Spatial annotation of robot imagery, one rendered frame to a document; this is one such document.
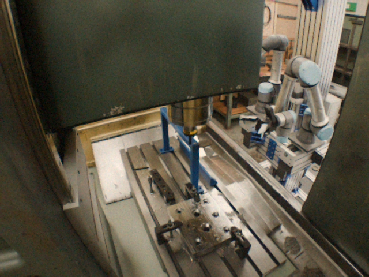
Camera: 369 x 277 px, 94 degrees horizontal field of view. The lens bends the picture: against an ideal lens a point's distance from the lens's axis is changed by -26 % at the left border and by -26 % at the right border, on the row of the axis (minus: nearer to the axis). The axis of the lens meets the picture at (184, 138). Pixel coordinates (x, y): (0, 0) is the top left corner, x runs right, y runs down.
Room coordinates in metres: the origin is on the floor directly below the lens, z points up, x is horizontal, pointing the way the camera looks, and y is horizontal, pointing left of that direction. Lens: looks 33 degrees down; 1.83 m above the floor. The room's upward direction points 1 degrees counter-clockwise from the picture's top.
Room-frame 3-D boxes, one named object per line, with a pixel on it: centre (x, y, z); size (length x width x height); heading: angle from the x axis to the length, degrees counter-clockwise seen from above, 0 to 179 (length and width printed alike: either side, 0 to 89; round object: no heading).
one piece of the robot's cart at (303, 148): (1.19, -0.88, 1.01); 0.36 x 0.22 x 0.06; 113
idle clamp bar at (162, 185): (0.89, 0.13, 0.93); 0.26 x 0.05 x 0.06; 28
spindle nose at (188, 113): (0.72, -0.02, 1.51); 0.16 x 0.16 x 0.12
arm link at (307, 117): (1.17, -0.86, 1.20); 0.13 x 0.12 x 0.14; 2
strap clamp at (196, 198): (0.78, -0.04, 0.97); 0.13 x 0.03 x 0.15; 23
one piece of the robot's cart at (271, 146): (1.38, -0.70, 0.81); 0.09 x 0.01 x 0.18; 23
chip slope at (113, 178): (1.32, 0.23, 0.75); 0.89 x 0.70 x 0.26; 113
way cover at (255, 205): (1.06, -0.31, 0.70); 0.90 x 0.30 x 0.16; 23
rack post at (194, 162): (0.88, -0.05, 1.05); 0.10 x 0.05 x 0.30; 113
